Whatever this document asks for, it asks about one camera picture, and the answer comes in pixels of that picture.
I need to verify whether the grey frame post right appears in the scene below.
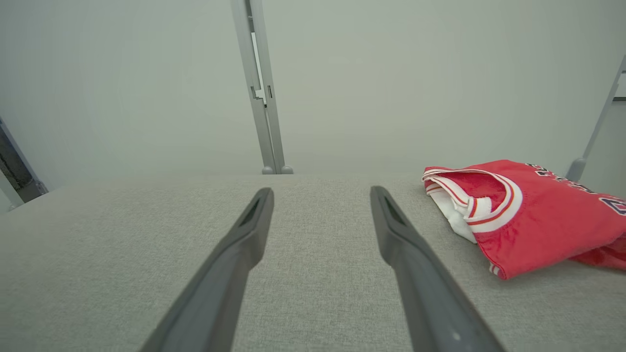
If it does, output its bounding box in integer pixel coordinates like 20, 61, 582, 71
565, 54, 626, 182

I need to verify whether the grey frame post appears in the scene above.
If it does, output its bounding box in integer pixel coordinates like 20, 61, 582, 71
0, 116, 48, 211
565, 54, 626, 182

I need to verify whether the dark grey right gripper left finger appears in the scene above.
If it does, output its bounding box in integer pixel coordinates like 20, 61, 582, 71
139, 187, 274, 352

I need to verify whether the grey frame post left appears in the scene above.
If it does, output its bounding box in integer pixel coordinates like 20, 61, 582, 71
0, 116, 48, 211

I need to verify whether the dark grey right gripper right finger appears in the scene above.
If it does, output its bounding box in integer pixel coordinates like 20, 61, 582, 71
370, 186, 507, 352

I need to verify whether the grey double partition post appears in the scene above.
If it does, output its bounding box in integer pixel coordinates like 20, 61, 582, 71
230, 0, 294, 175

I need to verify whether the red jersey with black lettering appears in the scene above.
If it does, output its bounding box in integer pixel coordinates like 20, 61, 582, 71
422, 159, 626, 281

